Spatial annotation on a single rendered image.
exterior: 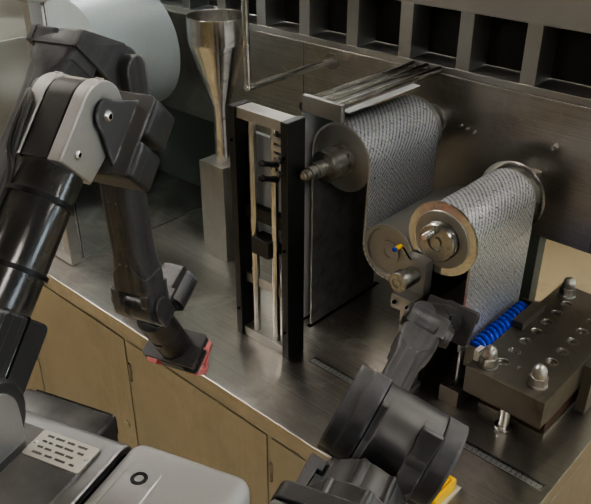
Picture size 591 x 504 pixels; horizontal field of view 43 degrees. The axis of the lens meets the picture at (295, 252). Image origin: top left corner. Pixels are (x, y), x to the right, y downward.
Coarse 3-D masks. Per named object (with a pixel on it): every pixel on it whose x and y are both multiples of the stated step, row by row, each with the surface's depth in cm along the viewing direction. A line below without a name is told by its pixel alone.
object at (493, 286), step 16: (528, 240) 154; (496, 256) 144; (512, 256) 150; (480, 272) 141; (496, 272) 147; (512, 272) 153; (480, 288) 144; (496, 288) 150; (512, 288) 157; (464, 304) 142; (480, 304) 147; (496, 304) 153; (512, 304) 160; (480, 320) 150
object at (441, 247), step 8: (432, 224) 137; (440, 224) 136; (448, 224) 136; (424, 232) 139; (440, 232) 136; (448, 232) 135; (432, 240) 138; (440, 240) 137; (448, 240) 136; (456, 240) 136; (424, 248) 140; (432, 248) 139; (440, 248) 138; (448, 248) 136; (456, 248) 136; (432, 256) 139; (440, 256) 138; (448, 256) 137
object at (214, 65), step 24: (192, 48) 175; (240, 48) 175; (216, 72) 176; (216, 96) 181; (216, 120) 186; (216, 144) 189; (216, 168) 189; (216, 192) 192; (216, 216) 196; (216, 240) 200
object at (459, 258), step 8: (536, 200) 152; (424, 216) 140; (432, 216) 138; (440, 216) 137; (448, 216) 136; (416, 224) 142; (424, 224) 140; (456, 224) 135; (416, 232) 142; (456, 232) 136; (464, 232) 135; (416, 240) 143; (464, 240) 135; (464, 248) 136; (456, 256) 138; (464, 256) 137; (440, 264) 141; (448, 264) 140; (456, 264) 139
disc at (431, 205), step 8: (424, 208) 139; (432, 208) 138; (440, 208) 137; (448, 208) 135; (456, 208) 134; (416, 216) 141; (456, 216) 135; (464, 216) 134; (464, 224) 134; (472, 232) 134; (472, 240) 134; (416, 248) 144; (472, 248) 135; (472, 256) 136; (464, 264) 138; (472, 264) 136; (440, 272) 142; (448, 272) 141; (456, 272) 140; (464, 272) 138
